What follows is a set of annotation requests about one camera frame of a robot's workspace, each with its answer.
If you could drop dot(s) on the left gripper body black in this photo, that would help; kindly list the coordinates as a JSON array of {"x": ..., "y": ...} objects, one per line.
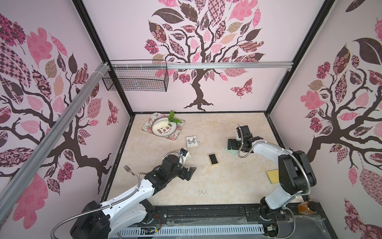
[{"x": 181, "y": 173}]

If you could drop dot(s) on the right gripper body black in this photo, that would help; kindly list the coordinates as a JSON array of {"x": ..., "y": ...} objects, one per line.
[{"x": 236, "y": 143}]

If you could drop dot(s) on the beige ring box base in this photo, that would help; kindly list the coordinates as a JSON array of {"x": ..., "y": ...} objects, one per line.
[{"x": 213, "y": 159}]

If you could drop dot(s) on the white gift box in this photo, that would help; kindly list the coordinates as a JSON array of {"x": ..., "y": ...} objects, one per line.
[
  {"x": 192, "y": 141},
  {"x": 184, "y": 159}
]

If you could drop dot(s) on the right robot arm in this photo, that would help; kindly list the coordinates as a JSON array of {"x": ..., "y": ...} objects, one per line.
[{"x": 296, "y": 176}]

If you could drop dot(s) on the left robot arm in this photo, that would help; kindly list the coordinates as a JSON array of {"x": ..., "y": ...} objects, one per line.
[{"x": 103, "y": 220}]

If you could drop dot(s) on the floral round plate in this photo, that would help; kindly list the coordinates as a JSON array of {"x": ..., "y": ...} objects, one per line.
[{"x": 162, "y": 127}]

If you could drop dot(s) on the silver fork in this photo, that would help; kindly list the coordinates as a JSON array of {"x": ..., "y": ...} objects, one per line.
[{"x": 129, "y": 170}]

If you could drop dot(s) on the yellow sponge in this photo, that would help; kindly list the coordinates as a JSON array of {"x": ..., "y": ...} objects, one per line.
[{"x": 273, "y": 176}]

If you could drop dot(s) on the green leaf sprig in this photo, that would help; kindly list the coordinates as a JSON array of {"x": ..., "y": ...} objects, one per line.
[{"x": 171, "y": 118}]

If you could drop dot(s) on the right amber spice jar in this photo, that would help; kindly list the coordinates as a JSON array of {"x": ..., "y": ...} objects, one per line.
[{"x": 308, "y": 208}]

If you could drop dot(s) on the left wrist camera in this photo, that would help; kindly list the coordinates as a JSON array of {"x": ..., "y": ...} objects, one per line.
[{"x": 184, "y": 152}]

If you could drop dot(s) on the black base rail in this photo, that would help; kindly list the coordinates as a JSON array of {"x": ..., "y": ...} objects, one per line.
[{"x": 250, "y": 212}]

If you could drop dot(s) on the white cable duct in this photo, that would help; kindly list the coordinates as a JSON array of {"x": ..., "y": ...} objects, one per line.
[{"x": 188, "y": 231}]

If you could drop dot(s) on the black wire basket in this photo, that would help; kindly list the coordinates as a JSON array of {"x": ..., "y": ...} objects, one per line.
[{"x": 137, "y": 75}]

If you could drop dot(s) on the aluminium rail back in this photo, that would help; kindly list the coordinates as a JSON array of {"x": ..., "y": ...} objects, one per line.
[{"x": 227, "y": 65}]

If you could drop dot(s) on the aluminium rail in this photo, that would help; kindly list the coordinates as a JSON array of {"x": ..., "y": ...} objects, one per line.
[
  {"x": 227, "y": 65},
  {"x": 18, "y": 184}
]

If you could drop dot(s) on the aluminium rail left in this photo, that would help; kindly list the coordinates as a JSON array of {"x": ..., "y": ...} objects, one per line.
[{"x": 18, "y": 184}]

